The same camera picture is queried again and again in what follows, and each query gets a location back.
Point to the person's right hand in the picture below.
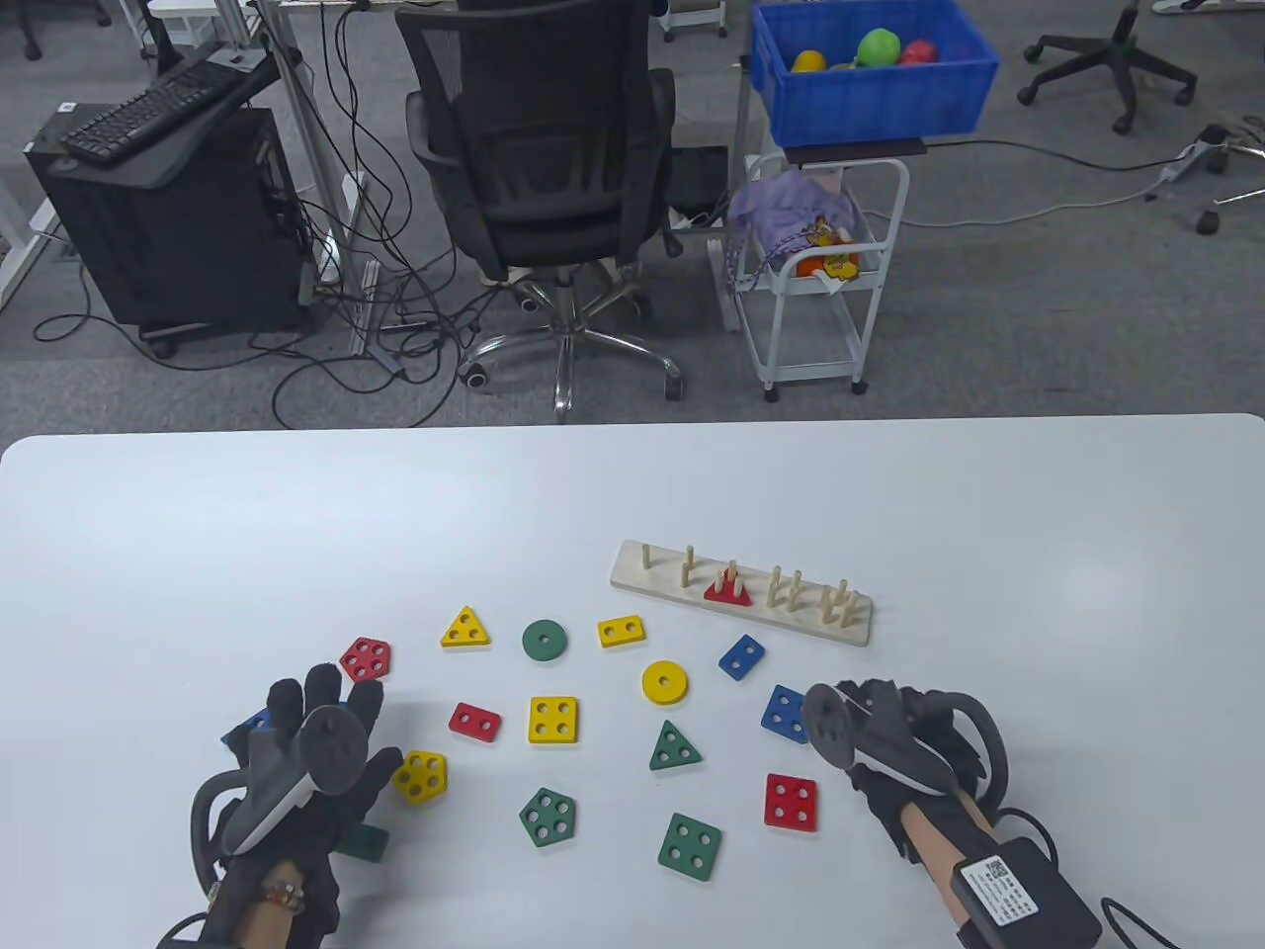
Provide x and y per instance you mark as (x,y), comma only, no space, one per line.
(880,811)

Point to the person's left hand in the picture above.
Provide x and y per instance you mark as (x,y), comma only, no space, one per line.
(368,781)

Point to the yellow pentagon block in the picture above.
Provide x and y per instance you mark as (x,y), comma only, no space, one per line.
(421,778)

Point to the green rectangle block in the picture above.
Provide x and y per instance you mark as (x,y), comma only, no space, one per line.
(368,845)

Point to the red square block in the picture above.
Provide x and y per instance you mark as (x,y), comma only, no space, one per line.
(791,803)

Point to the red pentagon block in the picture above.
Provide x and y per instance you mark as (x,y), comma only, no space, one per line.
(366,661)

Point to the red rectangle block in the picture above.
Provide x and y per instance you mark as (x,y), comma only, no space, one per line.
(474,723)

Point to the blue triangle block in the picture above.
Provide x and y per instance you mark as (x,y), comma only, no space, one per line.
(259,718)

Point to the blue square block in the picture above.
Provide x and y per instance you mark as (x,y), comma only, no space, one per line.
(786,715)

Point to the yellow triangle block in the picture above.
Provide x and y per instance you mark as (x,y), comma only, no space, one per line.
(465,630)

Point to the green pentagon block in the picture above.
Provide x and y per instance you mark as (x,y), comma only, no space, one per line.
(547,819)

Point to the green square block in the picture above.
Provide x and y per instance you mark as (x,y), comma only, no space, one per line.
(690,847)

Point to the yellow square block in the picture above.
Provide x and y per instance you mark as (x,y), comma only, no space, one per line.
(553,721)

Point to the blue rectangle block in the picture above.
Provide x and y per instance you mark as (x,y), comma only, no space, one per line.
(741,657)

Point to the green circle block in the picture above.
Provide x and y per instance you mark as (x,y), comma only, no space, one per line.
(534,647)

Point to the green triangle block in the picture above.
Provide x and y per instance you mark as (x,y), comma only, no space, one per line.
(675,748)

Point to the yellow circle block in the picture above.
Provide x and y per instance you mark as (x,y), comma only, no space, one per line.
(652,692)

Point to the red triangle block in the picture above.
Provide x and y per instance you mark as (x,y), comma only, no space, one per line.
(714,596)

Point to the yellow rectangle block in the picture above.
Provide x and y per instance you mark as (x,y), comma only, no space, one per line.
(622,632)

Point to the wooden board with posts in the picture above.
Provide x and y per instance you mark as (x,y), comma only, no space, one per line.
(632,581)

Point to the person's left forearm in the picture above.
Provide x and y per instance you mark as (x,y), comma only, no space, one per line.
(259,927)

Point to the grey tracking controller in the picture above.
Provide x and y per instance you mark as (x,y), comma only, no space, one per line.
(828,727)
(334,749)

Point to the white metal cart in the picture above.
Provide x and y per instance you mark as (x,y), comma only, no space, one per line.
(791,285)

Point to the orange yellow toy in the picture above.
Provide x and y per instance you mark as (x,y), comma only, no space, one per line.
(830,259)

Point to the black computer tower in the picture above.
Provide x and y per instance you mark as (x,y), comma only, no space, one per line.
(178,247)

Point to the purple cloth bag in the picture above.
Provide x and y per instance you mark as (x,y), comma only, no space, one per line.
(781,203)

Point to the black floor box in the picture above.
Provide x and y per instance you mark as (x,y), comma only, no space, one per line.
(697,183)

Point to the black mesh office chair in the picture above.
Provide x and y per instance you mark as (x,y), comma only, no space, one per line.
(544,148)

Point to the dark flat board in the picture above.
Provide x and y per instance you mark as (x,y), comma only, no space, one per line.
(855,150)

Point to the chair leg with caster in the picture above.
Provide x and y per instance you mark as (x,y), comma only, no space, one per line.
(1207,221)

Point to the blue plastic crate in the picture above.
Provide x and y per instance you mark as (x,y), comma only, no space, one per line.
(870,109)

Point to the black keyboard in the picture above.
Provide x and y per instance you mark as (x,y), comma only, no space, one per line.
(148,104)

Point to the white power strip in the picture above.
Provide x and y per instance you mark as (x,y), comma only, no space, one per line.
(1191,158)

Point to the orange toy fruit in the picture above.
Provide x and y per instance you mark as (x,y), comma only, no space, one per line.
(808,61)

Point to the red toy fruit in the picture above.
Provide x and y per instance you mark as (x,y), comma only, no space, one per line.
(919,51)

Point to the green toy fruit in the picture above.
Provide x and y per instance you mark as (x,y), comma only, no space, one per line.
(878,47)

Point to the black swivel office chair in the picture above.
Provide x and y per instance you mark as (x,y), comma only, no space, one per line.
(1122,49)

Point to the small white cart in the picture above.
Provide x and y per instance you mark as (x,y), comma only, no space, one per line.
(692,12)

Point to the black chair base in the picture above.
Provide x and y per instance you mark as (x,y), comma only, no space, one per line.
(33,30)

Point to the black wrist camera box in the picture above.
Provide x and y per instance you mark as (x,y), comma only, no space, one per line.
(1028,890)

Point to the white desk frame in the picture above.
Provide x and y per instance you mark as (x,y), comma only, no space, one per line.
(364,297)

